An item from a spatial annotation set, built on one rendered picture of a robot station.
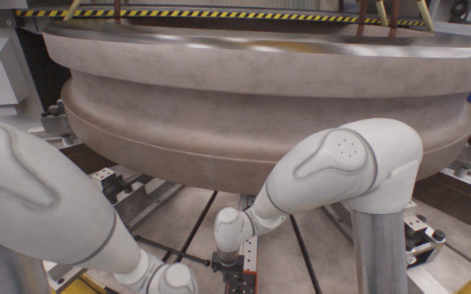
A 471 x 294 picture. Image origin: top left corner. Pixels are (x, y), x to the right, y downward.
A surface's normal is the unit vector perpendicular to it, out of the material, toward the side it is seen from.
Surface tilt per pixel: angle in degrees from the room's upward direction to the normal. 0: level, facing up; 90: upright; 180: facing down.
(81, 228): 90
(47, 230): 94
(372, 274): 83
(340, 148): 35
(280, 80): 90
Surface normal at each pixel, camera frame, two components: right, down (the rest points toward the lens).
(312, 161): -0.78, -0.10
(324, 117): 0.07, 0.50
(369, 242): -0.72, 0.22
